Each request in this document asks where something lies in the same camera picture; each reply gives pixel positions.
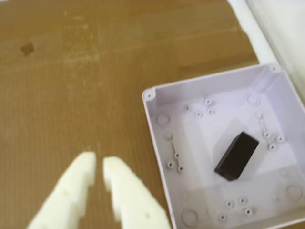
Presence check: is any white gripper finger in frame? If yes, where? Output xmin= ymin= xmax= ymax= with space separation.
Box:
xmin=102 ymin=156 xmax=171 ymax=229
xmin=27 ymin=152 xmax=97 ymax=229

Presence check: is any black rectangular block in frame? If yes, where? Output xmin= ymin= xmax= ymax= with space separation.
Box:
xmin=213 ymin=131 xmax=260 ymax=182

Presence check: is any pale grey plastic box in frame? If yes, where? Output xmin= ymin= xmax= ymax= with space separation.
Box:
xmin=142 ymin=62 xmax=305 ymax=229

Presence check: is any brown cardboard sheet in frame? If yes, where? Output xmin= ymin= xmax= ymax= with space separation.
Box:
xmin=0 ymin=0 xmax=260 ymax=229

